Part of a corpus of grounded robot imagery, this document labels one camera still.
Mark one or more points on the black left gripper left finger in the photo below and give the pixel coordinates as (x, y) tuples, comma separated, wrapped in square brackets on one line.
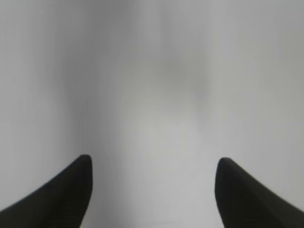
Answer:
[(60, 203)]

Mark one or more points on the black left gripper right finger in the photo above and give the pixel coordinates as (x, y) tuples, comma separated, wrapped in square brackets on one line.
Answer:
[(243, 202)]

